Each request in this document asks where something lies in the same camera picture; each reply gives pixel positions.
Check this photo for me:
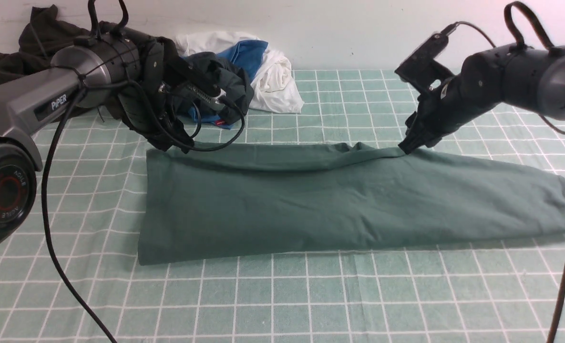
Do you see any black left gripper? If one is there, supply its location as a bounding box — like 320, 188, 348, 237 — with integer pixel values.
117, 36, 195, 153

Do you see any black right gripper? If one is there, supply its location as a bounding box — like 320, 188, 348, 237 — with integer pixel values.
399, 51, 512, 155

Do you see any green long-sleeve top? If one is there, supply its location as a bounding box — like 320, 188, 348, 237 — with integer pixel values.
137, 143, 565, 266

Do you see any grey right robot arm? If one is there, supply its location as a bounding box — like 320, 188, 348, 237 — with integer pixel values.
396, 45, 565, 154

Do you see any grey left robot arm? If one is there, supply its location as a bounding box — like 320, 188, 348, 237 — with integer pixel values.
0, 32, 195, 243

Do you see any dark grey crumpled garment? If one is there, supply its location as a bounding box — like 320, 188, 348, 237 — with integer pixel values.
181, 51, 254, 130

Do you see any blue crumpled garment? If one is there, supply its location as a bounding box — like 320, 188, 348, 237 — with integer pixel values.
186, 40, 268, 123

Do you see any dark olive crumpled garment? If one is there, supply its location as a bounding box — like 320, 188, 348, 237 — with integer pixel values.
0, 5, 90, 85

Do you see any white crumpled garment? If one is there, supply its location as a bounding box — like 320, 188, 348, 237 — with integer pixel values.
174, 30, 304, 113

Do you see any green checkered tablecloth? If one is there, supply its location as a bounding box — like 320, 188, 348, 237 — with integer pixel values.
0, 70, 565, 343

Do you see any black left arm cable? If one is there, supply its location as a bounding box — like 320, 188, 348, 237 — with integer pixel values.
41, 0, 247, 343

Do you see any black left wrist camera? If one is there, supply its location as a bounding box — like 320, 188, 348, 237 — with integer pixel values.
159, 57, 226, 111

